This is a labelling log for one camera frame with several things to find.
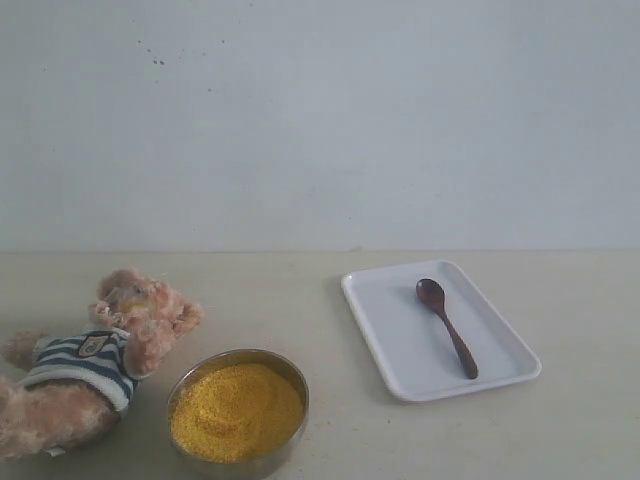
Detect dark wooden spoon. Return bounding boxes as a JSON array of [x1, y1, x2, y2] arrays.
[[415, 278, 479, 380]]

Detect tan teddy bear striped sweater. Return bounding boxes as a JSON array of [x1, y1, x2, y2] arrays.
[[1, 269, 204, 460]]

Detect white plastic tray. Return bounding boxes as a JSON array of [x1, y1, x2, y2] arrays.
[[341, 260, 542, 403]]

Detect steel bowl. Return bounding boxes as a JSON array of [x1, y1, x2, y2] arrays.
[[166, 349, 310, 479]]

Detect yellow millet grains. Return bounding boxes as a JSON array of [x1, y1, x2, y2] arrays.
[[170, 363, 304, 464]]

